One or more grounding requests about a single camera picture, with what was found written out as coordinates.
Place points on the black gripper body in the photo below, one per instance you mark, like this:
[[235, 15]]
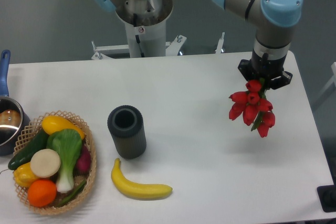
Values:
[[280, 79]]

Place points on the red tulip bouquet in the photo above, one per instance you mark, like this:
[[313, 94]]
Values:
[[253, 106]]

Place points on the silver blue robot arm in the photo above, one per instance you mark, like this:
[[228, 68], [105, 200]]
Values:
[[275, 20]]

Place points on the black device at table edge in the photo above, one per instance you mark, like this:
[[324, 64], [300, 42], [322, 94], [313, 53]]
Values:
[[327, 197]]

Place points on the dark grey ribbed vase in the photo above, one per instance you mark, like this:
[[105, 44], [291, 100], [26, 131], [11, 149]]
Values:
[[126, 126]]

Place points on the yellow banana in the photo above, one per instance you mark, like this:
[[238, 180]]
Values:
[[136, 190]]

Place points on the purple sweet potato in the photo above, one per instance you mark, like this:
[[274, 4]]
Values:
[[84, 161]]

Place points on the green bok choy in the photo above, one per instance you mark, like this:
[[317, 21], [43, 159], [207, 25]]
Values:
[[67, 144]]

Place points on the yellow squash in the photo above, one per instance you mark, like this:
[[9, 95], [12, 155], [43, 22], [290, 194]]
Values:
[[52, 124]]

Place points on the green cucumber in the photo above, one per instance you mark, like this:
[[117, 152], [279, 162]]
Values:
[[38, 142]]

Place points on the green bean pod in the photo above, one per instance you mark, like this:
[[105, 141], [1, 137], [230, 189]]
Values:
[[73, 194]]

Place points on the beige round bun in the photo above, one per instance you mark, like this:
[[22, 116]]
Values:
[[45, 163]]

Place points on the woven wicker basket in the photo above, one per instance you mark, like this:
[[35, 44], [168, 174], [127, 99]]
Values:
[[27, 134]]

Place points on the orange fruit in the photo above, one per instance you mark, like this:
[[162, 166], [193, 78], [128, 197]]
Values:
[[42, 192]]

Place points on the yellow bell pepper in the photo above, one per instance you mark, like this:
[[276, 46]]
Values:
[[24, 176]]

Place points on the white frame at right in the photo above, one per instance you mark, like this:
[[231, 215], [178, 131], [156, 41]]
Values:
[[325, 91]]

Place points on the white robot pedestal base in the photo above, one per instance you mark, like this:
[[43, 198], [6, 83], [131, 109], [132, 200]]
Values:
[[145, 27]]

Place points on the blue handled saucepan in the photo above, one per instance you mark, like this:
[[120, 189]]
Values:
[[13, 117]]

